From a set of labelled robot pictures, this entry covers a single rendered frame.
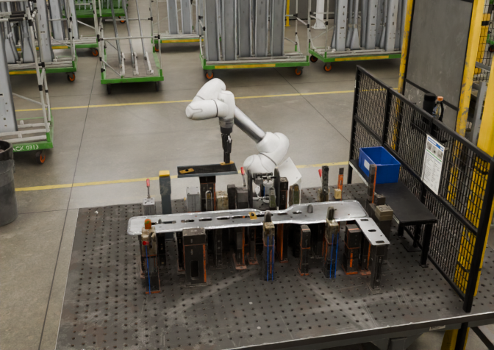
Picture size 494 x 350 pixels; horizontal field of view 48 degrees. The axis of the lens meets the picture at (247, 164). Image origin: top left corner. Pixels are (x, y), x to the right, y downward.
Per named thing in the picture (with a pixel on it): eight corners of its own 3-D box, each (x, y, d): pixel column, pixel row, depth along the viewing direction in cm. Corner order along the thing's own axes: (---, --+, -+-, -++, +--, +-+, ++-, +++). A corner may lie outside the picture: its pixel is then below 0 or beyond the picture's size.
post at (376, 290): (372, 295, 301) (377, 249, 289) (365, 282, 311) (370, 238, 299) (384, 293, 302) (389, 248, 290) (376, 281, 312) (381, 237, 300)
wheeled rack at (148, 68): (165, 93, 905) (158, -21, 834) (101, 96, 885) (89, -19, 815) (156, 65, 1076) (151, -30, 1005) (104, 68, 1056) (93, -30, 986)
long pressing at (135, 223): (126, 238, 299) (126, 235, 299) (128, 218, 320) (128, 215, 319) (370, 218, 319) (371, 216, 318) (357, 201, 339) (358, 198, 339)
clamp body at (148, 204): (144, 259, 333) (140, 206, 318) (145, 248, 343) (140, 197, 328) (160, 257, 334) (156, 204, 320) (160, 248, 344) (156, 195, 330)
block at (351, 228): (344, 276, 317) (348, 233, 305) (338, 265, 327) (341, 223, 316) (360, 274, 318) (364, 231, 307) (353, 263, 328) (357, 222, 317)
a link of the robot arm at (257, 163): (256, 187, 403) (235, 168, 395) (270, 168, 407) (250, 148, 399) (266, 190, 389) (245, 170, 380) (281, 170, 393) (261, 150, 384)
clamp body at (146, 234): (143, 297, 299) (138, 239, 285) (143, 281, 313) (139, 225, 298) (163, 295, 301) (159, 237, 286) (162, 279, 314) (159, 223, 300)
